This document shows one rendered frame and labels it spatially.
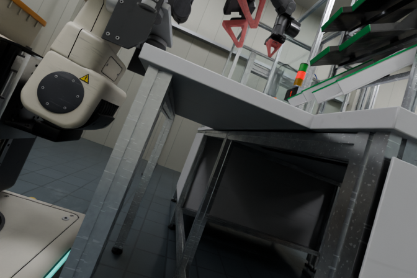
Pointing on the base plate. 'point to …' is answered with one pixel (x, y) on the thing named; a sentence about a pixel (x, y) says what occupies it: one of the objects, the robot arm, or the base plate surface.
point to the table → (222, 98)
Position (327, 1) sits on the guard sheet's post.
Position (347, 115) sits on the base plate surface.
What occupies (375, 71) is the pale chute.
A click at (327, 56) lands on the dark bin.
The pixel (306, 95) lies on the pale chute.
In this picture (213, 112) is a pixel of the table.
